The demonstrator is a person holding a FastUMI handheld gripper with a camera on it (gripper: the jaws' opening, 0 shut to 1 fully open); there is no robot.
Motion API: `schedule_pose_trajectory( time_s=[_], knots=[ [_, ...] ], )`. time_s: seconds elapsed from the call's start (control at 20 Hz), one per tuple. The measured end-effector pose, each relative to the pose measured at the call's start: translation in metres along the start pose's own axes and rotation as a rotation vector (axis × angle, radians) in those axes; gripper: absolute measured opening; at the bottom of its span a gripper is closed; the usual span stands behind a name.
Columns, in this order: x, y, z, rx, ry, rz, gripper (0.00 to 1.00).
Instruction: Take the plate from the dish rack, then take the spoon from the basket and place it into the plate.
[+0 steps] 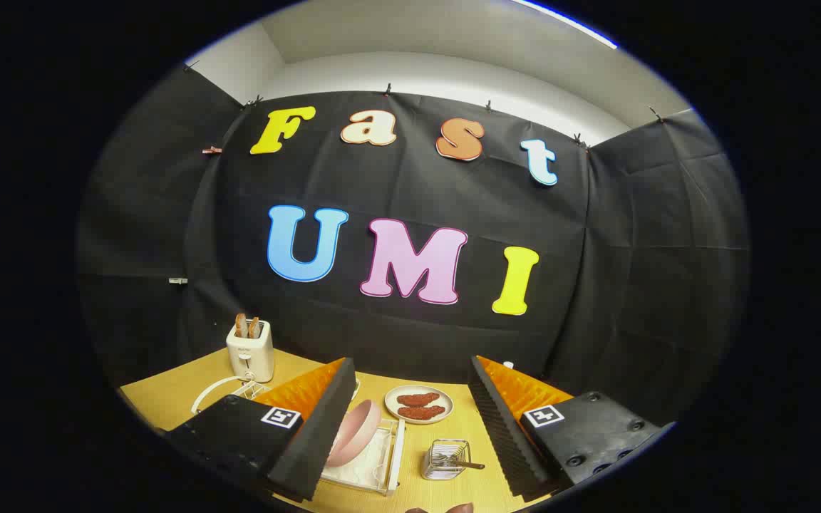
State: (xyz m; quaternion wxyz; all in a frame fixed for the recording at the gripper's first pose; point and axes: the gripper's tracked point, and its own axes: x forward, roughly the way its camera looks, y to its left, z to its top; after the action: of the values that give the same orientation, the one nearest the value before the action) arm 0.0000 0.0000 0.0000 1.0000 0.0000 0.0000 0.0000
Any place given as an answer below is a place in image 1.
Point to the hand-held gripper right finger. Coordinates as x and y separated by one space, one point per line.
503 434

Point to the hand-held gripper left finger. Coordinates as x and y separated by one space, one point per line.
311 442

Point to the pink plate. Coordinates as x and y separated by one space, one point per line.
353 434

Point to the metal spoon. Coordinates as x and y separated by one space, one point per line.
471 465

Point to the white dish rack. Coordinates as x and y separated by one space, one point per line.
375 464

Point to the white oval plate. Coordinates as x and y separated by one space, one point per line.
446 401

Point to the brown sausage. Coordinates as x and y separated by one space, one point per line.
417 399
421 412

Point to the white toaster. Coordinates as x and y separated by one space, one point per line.
250 354

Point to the toast slice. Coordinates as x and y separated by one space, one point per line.
240 325
254 328

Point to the black backdrop cloth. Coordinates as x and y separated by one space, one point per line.
417 185

